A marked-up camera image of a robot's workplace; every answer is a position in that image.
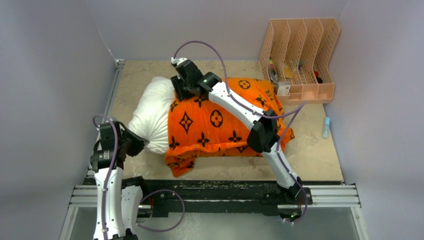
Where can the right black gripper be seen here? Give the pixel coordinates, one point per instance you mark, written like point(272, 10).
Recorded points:
point(177, 82)

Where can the light blue small tube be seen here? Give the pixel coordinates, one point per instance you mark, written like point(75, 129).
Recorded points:
point(326, 127)

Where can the white pillow insert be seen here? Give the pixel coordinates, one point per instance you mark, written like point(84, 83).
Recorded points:
point(150, 118)

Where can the orange patterned pillowcase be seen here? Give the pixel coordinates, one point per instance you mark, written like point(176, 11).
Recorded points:
point(198, 127)

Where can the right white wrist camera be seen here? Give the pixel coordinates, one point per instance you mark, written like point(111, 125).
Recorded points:
point(177, 61)

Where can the small white red box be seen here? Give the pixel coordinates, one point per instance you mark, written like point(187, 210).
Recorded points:
point(283, 88)

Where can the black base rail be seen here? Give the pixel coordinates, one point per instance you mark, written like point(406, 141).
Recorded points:
point(231, 197)

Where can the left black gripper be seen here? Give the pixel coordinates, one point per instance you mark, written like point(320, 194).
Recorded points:
point(139, 143)

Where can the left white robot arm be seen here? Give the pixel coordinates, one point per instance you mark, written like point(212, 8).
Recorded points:
point(118, 199)

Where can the pink mesh file organizer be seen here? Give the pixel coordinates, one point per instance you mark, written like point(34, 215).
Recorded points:
point(299, 51)

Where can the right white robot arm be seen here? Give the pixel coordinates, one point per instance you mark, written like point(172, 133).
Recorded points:
point(262, 124)

